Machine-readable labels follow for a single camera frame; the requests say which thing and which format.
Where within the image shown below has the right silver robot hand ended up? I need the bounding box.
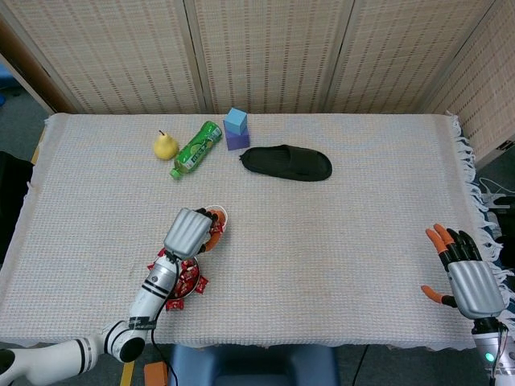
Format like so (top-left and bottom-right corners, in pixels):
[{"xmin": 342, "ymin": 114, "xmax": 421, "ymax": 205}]
[{"xmin": 421, "ymin": 224, "xmax": 507, "ymax": 319}]

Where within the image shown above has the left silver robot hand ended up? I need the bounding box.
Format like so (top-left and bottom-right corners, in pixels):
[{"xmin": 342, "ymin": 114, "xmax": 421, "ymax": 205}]
[{"xmin": 163, "ymin": 206, "xmax": 226, "ymax": 261}]

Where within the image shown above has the silver metal plate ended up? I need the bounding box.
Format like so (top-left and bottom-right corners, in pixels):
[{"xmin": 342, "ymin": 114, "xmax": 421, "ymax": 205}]
[{"xmin": 150, "ymin": 251, "xmax": 201, "ymax": 301}]

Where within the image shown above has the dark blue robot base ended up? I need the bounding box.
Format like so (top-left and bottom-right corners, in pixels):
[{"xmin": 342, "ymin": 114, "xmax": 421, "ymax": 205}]
[{"xmin": 167, "ymin": 344, "xmax": 341, "ymax": 386}]

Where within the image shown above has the white paper cup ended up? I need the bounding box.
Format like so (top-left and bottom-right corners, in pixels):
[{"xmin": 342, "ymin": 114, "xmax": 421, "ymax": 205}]
[{"xmin": 203, "ymin": 204, "xmax": 230, "ymax": 242}]

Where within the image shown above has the black equipment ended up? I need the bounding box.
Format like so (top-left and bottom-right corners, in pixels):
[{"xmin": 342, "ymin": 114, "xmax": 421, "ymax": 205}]
[{"xmin": 488, "ymin": 195, "xmax": 515, "ymax": 248}]

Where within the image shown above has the green drink bottle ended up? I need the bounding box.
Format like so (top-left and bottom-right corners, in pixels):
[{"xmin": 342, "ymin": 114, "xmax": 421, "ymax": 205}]
[{"xmin": 168, "ymin": 120, "xmax": 224, "ymax": 180}]

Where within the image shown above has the yellow pear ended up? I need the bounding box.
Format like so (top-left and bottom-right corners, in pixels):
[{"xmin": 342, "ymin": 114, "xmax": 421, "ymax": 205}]
[{"xmin": 153, "ymin": 129, "xmax": 180, "ymax": 161}]

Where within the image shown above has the purple foam cube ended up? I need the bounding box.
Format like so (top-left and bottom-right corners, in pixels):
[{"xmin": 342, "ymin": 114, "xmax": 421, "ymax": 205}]
[{"xmin": 224, "ymin": 127, "xmax": 251, "ymax": 152}]

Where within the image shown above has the black slipper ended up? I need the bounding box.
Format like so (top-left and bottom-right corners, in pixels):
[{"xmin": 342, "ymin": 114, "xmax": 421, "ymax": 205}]
[{"xmin": 237, "ymin": 144, "xmax": 334, "ymax": 183}]

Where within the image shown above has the white woven tablecloth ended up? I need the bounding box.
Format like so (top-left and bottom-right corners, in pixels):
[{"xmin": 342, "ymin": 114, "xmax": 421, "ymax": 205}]
[{"xmin": 0, "ymin": 112, "xmax": 515, "ymax": 351}]

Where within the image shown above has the light blue foam cube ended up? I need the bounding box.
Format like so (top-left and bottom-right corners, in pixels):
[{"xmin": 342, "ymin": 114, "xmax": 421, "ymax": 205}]
[{"xmin": 223, "ymin": 107, "xmax": 249, "ymax": 136}]

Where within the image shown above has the orange foam block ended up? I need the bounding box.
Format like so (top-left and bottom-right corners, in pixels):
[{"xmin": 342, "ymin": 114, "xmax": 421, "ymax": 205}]
[{"xmin": 143, "ymin": 360, "xmax": 169, "ymax": 386}]

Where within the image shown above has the black fabric object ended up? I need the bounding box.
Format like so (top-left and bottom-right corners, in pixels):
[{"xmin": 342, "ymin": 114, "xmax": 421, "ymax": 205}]
[{"xmin": 0, "ymin": 150, "xmax": 34, "ymax": 270}]

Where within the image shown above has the bamboo folding screen panel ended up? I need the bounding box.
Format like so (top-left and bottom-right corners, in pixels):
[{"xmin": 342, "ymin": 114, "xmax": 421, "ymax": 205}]
[
  {"xmin": 184, "ymin": 0, "xmax": 357, "ymax": 114},
  {"xmin": 325, "ymin": 0, "xmax": 498, "ymax": 114},
  {"xmin": 0, "ymin": 0, "xmax": 202, "ymax": 116},
  {"xmin": 420, "ymin": 0, "xmax": 515, "ymax": 162}
]

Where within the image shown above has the brown wooden board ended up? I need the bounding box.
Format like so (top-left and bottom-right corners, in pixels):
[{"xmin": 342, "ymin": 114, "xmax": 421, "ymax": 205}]
[{"xmin": 0, "ymin": 18, "xmax": 77, "ymax": 116}]

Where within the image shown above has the blue object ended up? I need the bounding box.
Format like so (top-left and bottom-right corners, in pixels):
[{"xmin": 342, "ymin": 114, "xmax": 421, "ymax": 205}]
[{"xmin": 0, "ymin": 66, "xmax": 19, "ymax": 109}]

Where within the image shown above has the white power strip with cables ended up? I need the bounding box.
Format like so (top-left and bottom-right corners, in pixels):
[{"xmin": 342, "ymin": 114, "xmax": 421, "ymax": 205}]
[{"xmin": 478, "ymin": 176, "xmax": 515, "ymax": 210}]

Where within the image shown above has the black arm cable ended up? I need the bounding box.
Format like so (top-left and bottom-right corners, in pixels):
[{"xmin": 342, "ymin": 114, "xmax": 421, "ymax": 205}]
[{"xmin": 150, "ymin": 248, "xmax": 180, "ymax": 386}]

